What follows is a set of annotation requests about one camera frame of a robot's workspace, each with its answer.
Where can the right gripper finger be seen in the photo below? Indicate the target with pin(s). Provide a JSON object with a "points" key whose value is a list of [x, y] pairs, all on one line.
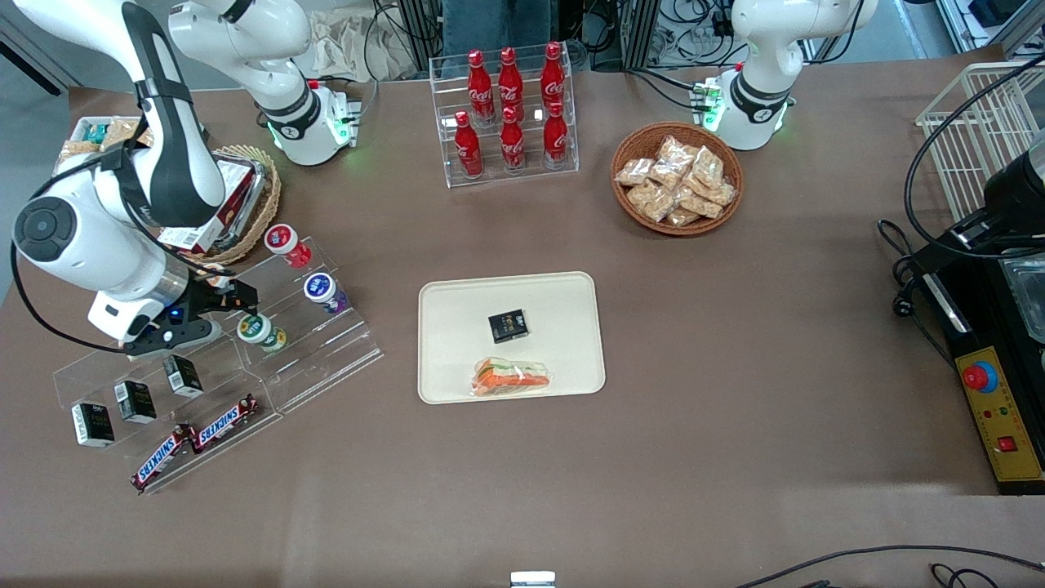
{"points": [[216, 314], [241, 294]]}

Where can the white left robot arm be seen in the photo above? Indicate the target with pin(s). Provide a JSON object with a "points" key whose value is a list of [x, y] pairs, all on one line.
{"points": [[755, 90]]}

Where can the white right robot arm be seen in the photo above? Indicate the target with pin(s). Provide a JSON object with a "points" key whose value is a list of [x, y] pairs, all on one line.
{"points": [[122, 237]]}

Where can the orange lid gum bottle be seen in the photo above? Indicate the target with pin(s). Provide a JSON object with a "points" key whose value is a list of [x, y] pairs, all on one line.
{"points": [[215, 273]]}

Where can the green lid gum bottle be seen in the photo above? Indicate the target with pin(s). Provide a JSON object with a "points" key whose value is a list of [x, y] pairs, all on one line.
{"points": [[255, 328]]}

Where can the red lid gum bottle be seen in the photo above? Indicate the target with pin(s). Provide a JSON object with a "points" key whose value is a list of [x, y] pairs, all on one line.
{"points": [[282, 239]]}

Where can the small black gum box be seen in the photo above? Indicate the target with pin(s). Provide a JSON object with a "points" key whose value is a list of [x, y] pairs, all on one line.
{"points": [[92, 425], [508, 326], [135, 401], [183, 376]]}

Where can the purple lid gum bottle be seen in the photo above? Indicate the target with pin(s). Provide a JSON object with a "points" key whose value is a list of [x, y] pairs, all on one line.
{"points": [[320, 287]]}

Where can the cream plastic tray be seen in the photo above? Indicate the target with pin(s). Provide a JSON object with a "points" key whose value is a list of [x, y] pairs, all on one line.
{"points": [[457, 327]]}

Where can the black tray sealing machine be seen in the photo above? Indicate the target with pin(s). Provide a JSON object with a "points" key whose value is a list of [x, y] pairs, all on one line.
{"points": [[1000, 408]]}

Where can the steel food tray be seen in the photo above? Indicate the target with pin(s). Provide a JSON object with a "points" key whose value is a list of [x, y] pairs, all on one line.
{"points": [[1030, 298]]}

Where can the clear acrylic stepped stand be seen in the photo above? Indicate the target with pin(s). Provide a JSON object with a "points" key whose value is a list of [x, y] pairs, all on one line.
{"points": [[98, 380], [326, 359]]}

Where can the light wicker basket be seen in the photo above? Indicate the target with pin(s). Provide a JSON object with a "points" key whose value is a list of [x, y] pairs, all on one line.
{"points": [[265, 208]]}

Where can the red snack box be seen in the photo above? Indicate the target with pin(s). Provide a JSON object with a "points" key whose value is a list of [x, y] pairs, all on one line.
{"points": [[233, 192]]}

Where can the Snickers chocolate bar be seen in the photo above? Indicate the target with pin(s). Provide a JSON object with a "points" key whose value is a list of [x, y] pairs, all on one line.
{"points": [[162, 457], [226, 422]]}

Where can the white plastic crate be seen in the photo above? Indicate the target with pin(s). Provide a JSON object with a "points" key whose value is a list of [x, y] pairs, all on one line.
{"points": [[77, 135]]}

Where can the beige cloth bag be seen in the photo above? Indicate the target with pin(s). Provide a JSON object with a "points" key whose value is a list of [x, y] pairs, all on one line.
{"points": [[343, 45]]}

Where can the red Coca-Cola bottle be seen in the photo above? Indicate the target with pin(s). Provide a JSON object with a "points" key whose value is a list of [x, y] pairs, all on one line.
{"points": [[480, 86], [468, 149], [556, 136], [512, 144], [510, 82], [553, 77]]}

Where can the wrapped sandwich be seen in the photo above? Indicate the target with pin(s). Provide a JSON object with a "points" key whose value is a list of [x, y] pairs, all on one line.
{"points": [[510, 378]]}

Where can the clear acrylic bottle rack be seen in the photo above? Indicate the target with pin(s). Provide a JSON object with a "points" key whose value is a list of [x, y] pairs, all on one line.
{"points": [[563, 163]]}

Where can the blue denim fabric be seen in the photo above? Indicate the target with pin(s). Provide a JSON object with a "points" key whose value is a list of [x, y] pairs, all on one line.
{"points": [[494, 20]]}

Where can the brown wicker snack basket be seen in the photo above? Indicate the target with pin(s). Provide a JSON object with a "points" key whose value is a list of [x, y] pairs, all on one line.
{"points": [[629, 216]]}

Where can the small white object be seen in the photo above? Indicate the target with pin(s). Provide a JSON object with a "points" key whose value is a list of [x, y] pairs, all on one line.
{"points": [[532, 580]]}

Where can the clear bag of crackers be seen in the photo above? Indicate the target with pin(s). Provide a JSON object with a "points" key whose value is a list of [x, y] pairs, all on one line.
{"points": [[707, 166], [678, 151], [666, 174], [700, 204], [723, 193], [682, 217], [651, 201], [634, 171]]}

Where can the black cylindrical device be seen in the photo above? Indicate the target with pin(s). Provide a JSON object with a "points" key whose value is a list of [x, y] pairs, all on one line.
{"points": [[1016, 192]]}

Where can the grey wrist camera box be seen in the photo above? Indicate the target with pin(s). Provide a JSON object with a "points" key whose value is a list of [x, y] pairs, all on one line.
{"points": [[175, 336]]}

